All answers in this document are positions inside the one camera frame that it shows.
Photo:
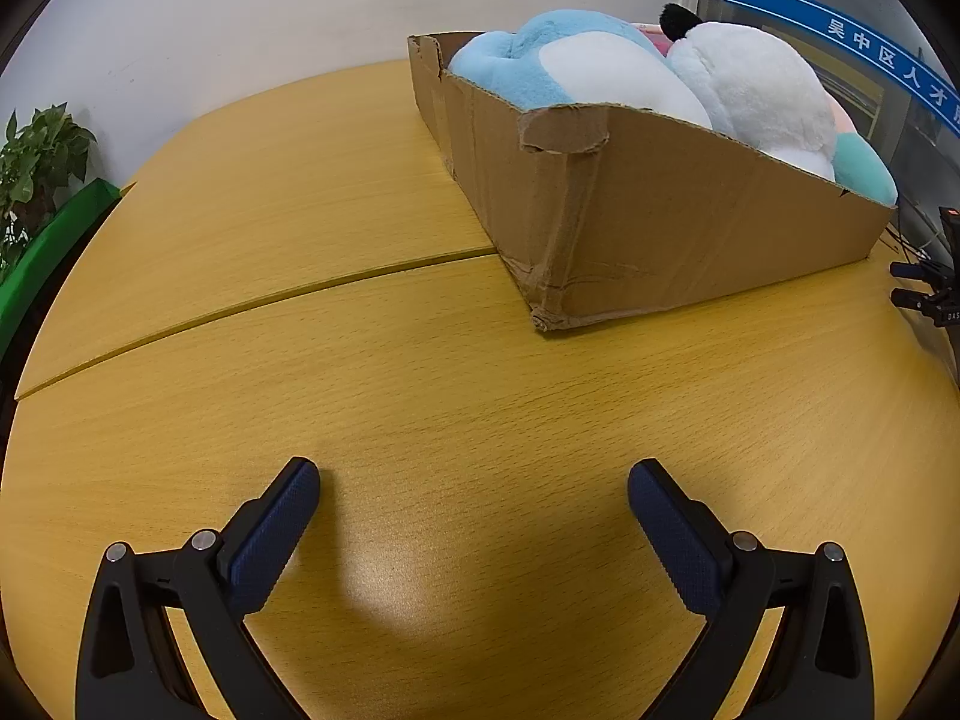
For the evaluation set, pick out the blue bear plush toy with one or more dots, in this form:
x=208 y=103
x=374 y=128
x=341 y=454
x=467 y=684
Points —
x=570 y=67

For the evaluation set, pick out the teal and pink pig plush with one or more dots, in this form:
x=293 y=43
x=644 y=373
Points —
x=866 y=165

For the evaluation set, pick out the green leafy potted plant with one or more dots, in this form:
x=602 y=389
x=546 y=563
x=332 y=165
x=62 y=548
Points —
x=45 y=142

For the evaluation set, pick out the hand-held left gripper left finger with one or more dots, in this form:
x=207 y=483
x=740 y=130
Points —
x=274 y=532

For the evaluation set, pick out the beige shelf unit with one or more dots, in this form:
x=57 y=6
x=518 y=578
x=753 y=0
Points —
x=855 y=82

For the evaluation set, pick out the blue window banner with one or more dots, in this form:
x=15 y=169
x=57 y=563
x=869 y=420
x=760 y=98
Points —
x=787 y=15

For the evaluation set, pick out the white panda plush toy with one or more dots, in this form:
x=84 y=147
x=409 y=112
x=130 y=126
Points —
x=750 y=82

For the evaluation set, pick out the brown cardboard box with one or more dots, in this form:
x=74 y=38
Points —
x=675 y=240

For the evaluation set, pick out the green planter box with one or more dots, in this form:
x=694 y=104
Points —
x=52 y=240

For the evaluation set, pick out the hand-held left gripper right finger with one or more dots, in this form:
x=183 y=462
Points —
x=675 y=540

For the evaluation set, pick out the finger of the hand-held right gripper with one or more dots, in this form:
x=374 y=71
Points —
x=915 y=269
x=911 y=298

